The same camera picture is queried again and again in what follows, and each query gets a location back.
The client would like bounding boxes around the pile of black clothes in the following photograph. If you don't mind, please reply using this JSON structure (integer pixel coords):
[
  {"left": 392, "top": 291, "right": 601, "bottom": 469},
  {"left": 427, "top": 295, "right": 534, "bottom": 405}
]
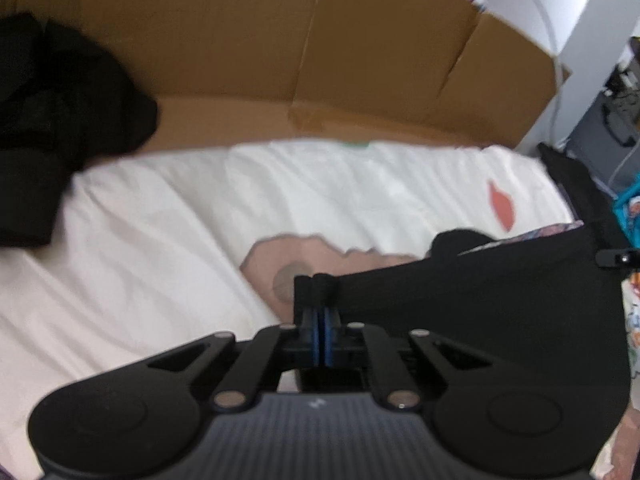
[{"left": 0, "top": 12, "right": 160, "bottom": 248}]

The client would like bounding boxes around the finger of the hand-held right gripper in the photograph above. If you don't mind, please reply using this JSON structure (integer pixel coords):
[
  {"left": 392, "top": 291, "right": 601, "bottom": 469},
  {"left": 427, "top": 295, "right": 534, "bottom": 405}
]
[{"left": 595, "top": 246, "right": 640, "bottom": 268}]

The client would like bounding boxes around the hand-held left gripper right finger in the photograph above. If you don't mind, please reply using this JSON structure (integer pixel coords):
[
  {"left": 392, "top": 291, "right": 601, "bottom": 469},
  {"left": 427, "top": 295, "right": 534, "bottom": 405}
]
[{"left": 320, "top": 274, "right": 501, "bottom": 413}]

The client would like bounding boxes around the flat cardboard sheet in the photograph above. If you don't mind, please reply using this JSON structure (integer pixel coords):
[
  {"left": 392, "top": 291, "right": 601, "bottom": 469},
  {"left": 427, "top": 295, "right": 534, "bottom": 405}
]
[{"left": 0, "top": 0, "right": 571, "bottom": 153}]

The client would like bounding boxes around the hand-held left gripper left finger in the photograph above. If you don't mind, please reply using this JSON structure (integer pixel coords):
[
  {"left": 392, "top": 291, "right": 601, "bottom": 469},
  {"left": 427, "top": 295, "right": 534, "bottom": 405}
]
[{"left": 147, "top": 274, "right": 321, "bottom": 413}]

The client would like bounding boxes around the black bear print knit sweater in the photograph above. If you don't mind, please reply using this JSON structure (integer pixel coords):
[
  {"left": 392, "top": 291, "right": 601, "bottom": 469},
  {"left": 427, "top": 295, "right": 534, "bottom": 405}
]
[{"left": 300, "top": 220, "right": 632, "bottom": 401}]

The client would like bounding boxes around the thick white cable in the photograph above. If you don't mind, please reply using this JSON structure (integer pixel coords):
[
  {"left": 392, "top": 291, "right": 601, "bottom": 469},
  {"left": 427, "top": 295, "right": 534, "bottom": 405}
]
[{"left": 525, "top": 0, "right": 566, "bottom": 146}]

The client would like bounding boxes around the cream bear print bedsheet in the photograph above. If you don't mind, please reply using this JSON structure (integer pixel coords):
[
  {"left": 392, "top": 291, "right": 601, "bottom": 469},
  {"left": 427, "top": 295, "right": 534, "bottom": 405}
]
[{"left": 0, "top": 140, "right": 640, "bottom": 480}]

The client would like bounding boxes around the black luggage bag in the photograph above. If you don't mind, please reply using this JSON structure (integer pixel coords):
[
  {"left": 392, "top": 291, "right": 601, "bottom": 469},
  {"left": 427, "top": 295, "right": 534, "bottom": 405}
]
[{"left": 567, "top": 92, "right": 640, "bottom": 161}]

